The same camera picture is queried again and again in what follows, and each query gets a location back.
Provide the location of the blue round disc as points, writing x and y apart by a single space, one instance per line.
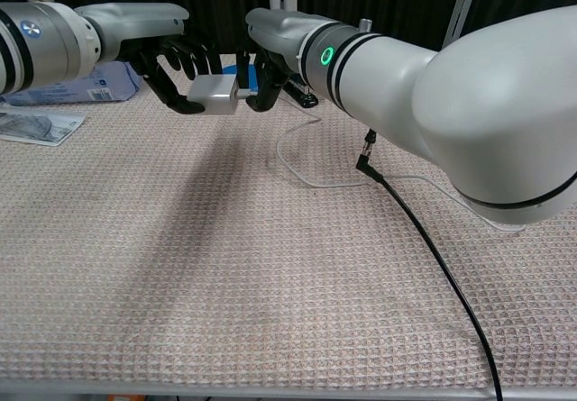
253 81

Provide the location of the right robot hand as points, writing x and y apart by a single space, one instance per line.
279 27

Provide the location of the beige waffle table cloth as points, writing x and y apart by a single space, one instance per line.
225 261

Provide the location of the black stapler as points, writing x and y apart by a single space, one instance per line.
306 97

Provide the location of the white power adapter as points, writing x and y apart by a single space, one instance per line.
214 94

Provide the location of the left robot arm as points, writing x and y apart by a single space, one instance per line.
40 45

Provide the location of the blue tissue pack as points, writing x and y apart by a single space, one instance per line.
67 91

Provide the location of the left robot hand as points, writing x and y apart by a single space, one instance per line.
130 22

